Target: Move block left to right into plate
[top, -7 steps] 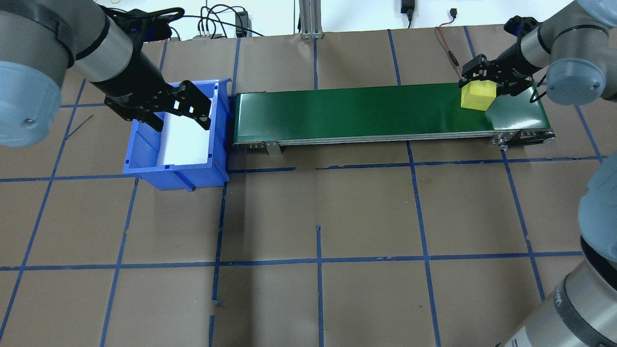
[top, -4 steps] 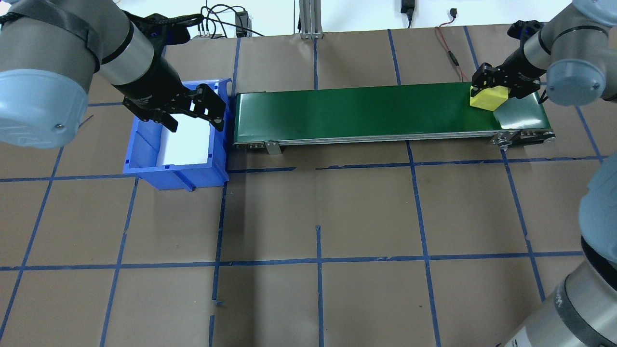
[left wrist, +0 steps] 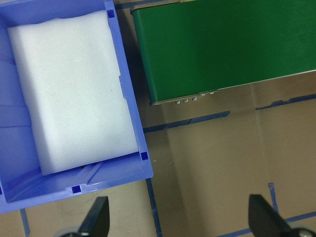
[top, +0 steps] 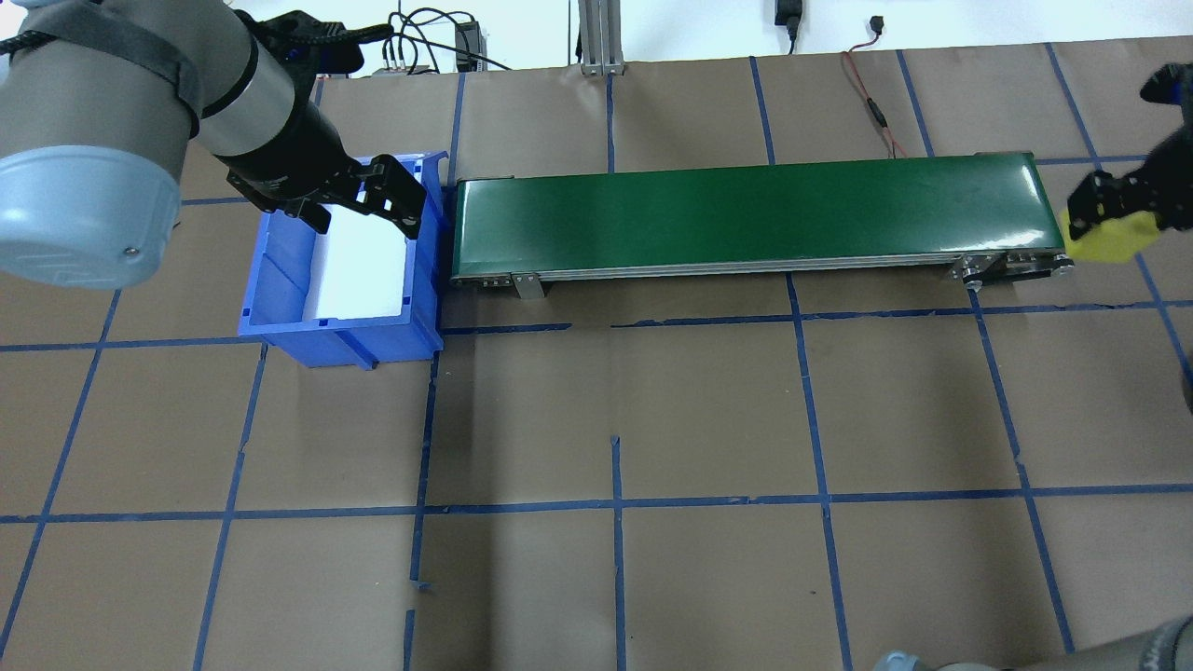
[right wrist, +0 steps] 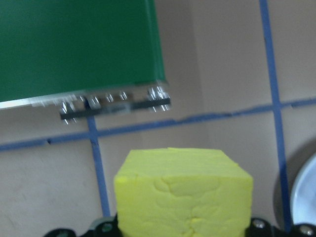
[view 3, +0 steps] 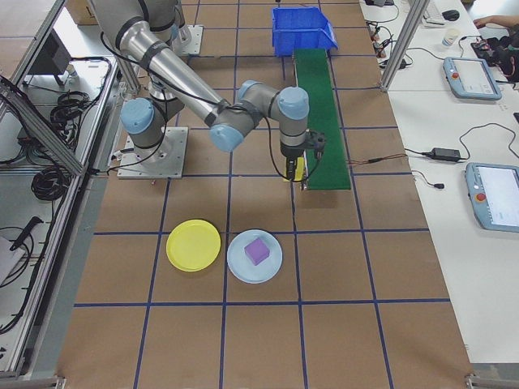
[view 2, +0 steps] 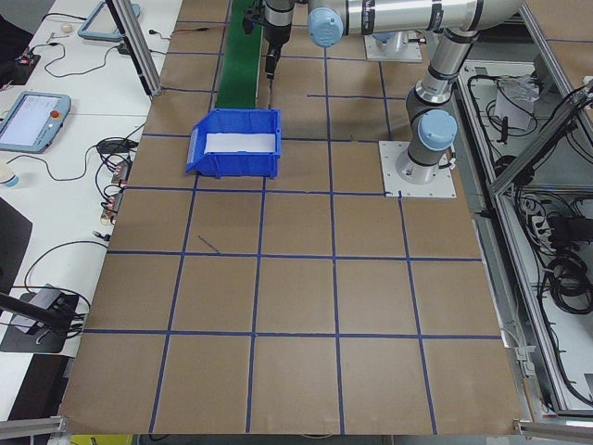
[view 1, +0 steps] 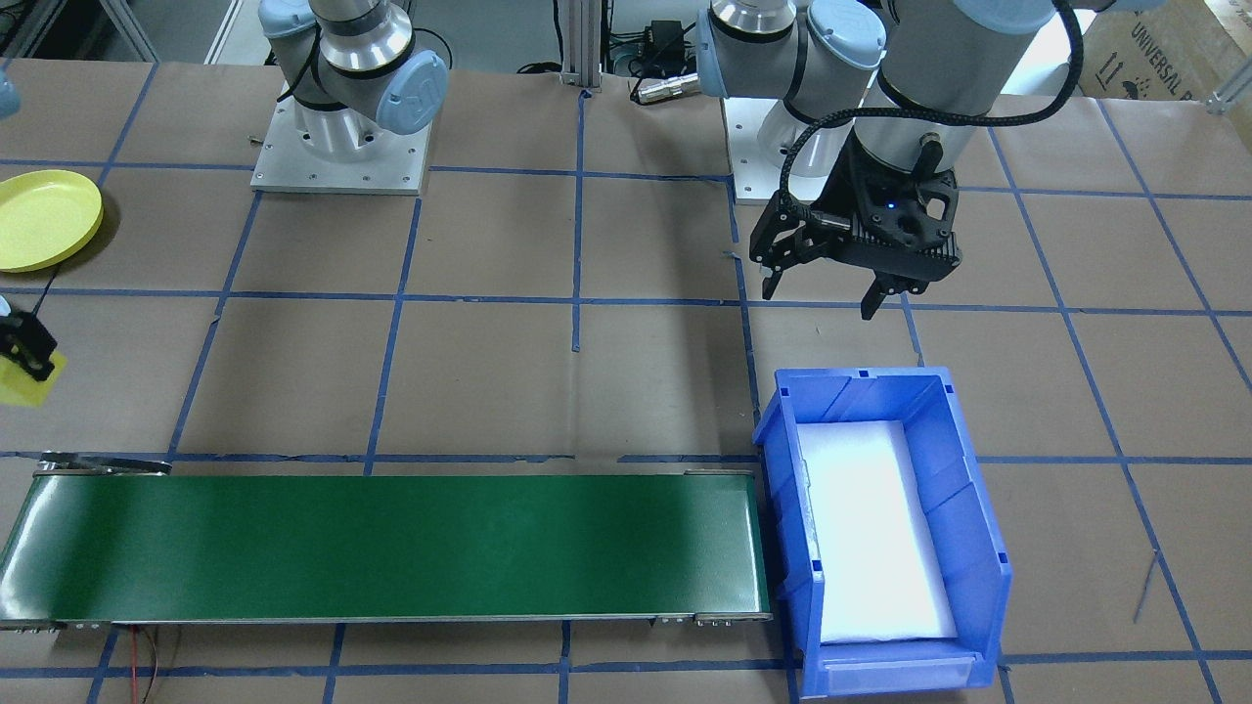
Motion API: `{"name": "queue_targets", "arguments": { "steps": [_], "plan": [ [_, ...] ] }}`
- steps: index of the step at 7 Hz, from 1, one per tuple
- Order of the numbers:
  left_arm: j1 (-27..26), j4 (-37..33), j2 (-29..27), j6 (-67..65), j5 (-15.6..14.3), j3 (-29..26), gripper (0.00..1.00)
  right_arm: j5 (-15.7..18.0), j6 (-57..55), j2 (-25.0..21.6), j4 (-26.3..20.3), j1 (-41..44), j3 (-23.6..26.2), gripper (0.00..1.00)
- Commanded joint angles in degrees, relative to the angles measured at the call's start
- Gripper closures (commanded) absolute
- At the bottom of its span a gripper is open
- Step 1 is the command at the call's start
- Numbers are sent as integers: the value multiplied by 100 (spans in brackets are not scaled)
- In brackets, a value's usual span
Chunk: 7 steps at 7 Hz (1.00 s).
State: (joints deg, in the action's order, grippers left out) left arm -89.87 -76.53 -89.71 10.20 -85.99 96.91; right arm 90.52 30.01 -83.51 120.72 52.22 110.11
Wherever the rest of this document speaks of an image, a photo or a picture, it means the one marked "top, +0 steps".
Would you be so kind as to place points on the yellow foam block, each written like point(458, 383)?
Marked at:
point(1109, 244)

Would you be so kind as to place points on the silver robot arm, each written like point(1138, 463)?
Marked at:
point(1118, 652)
point(93, 140)

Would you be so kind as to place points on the white foam pad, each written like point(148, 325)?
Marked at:
point(359, 270)

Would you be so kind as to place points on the blue plastic storage bin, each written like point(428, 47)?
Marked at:
point(354, 340)

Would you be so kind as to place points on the black power adapter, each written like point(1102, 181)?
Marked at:
point(789, 14)
point(469, 42)

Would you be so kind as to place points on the white desk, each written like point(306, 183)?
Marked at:
point(699, 28)

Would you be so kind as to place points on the green conveyor belt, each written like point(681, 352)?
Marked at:
point(746, 214)

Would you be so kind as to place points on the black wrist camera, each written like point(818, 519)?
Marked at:
point(308, 47)
point(1170, 84)

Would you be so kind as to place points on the aluminium upright post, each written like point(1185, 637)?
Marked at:
point(601, 37)

